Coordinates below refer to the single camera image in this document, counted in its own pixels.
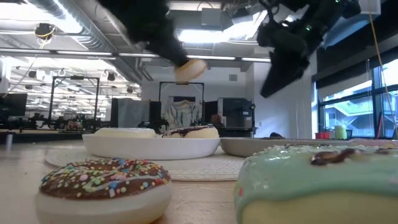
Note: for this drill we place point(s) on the gray ceiling ventilation box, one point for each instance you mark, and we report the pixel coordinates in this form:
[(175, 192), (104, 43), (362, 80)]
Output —
[(211, 17)]

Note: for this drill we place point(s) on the pale patterned cloth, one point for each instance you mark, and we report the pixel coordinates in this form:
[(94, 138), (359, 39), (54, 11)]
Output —
[(182, 113)]

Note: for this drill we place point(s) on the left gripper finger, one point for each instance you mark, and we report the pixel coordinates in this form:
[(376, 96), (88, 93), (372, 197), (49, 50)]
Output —
[(169, 53)]

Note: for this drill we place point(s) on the chocolate drizzle cream donut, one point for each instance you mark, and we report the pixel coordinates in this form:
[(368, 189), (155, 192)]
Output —
[(192, 132)]

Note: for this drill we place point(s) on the mint green drizzle donut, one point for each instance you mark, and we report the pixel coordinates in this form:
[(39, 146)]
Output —
[(311, 186)]

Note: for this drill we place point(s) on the small orange donut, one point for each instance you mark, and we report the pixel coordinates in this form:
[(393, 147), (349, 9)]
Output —
[(190, 71)]

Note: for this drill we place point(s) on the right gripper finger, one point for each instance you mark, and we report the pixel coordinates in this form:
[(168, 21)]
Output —
[(281, 79)]

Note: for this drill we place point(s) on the black computer monitor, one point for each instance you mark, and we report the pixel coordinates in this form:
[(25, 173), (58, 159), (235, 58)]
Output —
[(12, 105)]

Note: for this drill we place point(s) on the small chocolate rainbow sprinkle donut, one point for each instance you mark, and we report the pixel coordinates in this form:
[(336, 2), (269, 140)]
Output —
[(102, 186)]

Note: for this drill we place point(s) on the large glass window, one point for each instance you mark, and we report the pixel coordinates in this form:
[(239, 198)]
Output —
[(357, 105)]

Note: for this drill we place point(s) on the gray round plate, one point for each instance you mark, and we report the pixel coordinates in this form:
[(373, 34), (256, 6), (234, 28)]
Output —
[(280, 146)]

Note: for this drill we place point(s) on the round white woven placemat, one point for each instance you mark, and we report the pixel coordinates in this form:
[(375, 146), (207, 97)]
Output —
[(199, 169)]

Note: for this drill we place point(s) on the green cylindrical cup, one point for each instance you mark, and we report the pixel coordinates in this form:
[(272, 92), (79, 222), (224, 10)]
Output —
[(340, 132)]

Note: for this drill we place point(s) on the red small box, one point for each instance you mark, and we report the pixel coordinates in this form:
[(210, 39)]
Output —
[(322, 135)]

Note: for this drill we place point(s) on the black machine cabinet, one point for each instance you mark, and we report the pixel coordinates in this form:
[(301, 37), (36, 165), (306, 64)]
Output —
[(237, 115)]

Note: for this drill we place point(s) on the ceiling mounted black camera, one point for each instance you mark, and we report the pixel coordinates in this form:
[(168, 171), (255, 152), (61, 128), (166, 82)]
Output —
[(44, 31)]

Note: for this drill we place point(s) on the person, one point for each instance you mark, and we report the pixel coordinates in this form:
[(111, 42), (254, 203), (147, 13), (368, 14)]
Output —
[(215, 119)]

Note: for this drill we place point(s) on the silver ceiling duct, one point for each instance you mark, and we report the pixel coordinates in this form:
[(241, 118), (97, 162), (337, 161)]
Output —
[(90, 34)]

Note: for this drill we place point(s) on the gray cabinet panel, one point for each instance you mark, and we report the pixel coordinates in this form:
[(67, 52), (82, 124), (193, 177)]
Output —
[(130, 112)]

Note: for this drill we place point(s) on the black robot station frame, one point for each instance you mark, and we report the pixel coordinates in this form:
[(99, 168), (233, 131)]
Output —
[(74, 78), (182, 83)]

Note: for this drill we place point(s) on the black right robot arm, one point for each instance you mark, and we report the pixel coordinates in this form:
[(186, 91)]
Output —
[(339, 7)]

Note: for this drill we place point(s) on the long ceiling light strip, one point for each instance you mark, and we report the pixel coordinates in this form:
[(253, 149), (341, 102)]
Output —
[(77, 53)]

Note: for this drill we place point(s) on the white glazed sprinkle donut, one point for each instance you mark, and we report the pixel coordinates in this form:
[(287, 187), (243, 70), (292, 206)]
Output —
[(124, 133)]

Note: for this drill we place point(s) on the white round plate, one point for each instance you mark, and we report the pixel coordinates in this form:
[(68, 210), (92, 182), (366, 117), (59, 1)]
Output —
[(149, 147)]

